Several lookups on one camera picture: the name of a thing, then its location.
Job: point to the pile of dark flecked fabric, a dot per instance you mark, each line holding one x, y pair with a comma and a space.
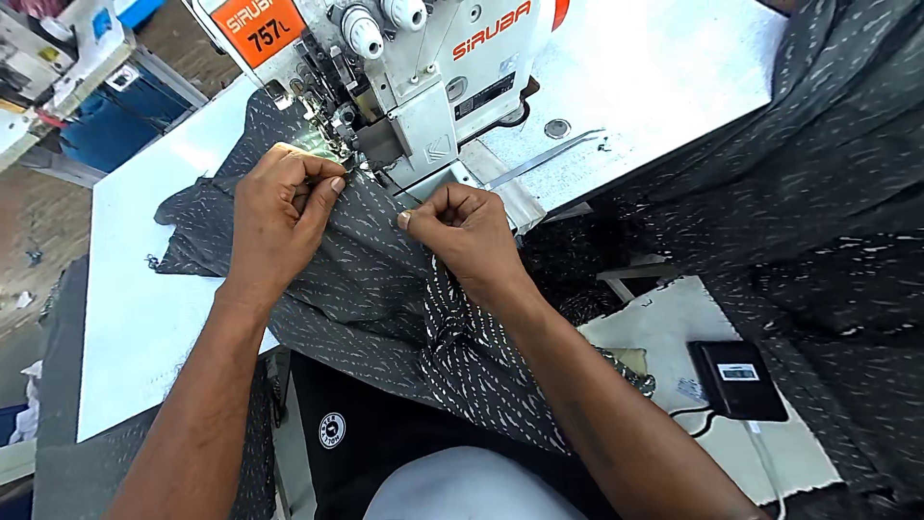
808, 217

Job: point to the white overlock sewing machine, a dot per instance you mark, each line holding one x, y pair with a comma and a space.
426, 119

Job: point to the person's legs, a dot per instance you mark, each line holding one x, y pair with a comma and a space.
382, 419

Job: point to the crumpled white cloth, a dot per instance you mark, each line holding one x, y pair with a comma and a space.
30, 404

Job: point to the person's left fingers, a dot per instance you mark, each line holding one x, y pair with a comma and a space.
297, 198

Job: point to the metal tweezers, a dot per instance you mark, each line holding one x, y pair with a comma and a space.
538, 163

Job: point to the cream fabric-covered board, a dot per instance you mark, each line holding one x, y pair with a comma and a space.
671, 325

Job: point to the bright blue plastic item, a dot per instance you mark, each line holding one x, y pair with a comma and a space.
137, 11

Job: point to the black box with white label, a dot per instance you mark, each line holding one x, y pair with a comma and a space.
743, 397

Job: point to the white sewing table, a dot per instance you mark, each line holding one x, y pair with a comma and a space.
137, 325

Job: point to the person's right forearm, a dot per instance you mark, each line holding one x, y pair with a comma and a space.
606, 404

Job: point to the dark grey white-flecked garment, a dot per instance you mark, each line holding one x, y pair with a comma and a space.
361, 274

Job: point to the person's body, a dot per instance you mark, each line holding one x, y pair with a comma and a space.
469, 491

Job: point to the hanging dark grey fabric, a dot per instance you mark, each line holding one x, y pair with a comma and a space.
79, 404

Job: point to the person's left index finger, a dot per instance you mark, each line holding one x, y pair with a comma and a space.
314, 165

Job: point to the person's left hand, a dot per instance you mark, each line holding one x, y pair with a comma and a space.
263, 217

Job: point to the person's right thumb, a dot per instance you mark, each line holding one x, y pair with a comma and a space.
427, 224

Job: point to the small black-white patterned fabric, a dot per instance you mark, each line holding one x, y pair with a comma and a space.
639, 380

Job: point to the person's left thumb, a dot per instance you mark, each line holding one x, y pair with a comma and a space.
317, 207

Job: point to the person's left forearm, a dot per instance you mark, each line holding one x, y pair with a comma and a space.
195, 419

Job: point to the large blue container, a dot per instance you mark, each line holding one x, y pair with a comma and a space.
115, 126

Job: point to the person's right fingers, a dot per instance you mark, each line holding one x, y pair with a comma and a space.
462, 202

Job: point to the workbench with sewing machine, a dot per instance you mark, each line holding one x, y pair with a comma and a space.
43, 94

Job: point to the person's right hand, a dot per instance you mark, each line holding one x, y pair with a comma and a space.
480, 245

